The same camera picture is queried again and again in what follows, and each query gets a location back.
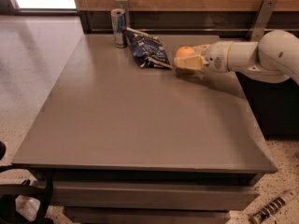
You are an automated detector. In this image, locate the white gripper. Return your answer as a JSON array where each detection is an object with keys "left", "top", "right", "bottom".
[{"left": 174, "top": 41, "right": 233, "bottom": 73}]

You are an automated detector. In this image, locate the orange fruit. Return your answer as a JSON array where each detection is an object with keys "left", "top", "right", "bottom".
[{"left": 175, "top": 46, "right": 194, "bottom": 58}]

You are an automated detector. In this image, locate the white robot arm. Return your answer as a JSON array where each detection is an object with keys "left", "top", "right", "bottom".
[{"left": 174, "top": 30, "right": 299, "bottom": 84}]

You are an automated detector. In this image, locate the blue chip bag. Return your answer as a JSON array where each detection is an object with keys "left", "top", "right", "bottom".
[{"left": 126, "top": 28, "right": 172, "bottom": 69}]

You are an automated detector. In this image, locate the silver blue energy drink can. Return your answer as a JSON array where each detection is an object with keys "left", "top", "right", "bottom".
[{"left": 111, "top": 8, "right": 127, "bottom": 49}]

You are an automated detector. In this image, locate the striped tool on floor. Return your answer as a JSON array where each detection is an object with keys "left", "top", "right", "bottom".
[{"left": 249, "top": 189, "right": 298, "bottom": 224}]

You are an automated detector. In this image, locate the grey table drawer unit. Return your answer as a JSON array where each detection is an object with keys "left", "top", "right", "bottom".
[{"left": 32, "top": 168, "right": 265, "bottom": 224}]

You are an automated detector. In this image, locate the grey metal bracket right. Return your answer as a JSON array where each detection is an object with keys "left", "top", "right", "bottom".
[{"left": 248, "top": 0, "right": 278, "bottom": 42}]

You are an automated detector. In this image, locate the grey metal bracket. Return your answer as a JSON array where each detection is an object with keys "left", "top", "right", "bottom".
[
  {"left": 115, "top": 0, "right": 130, "bottom": 26},
  {"left": 248, "top": 0, "right": 278, "bottom": 42}
]

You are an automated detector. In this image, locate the grey metal bracket left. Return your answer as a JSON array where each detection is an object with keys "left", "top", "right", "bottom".
[{"left": 115, "top": 0, "right": 130, "bottom": 26}]

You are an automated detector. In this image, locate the black chair frame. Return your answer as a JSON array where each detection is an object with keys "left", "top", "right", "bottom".
[{"left": 0, "top": 140, "right": 54, "bottom": 224}]

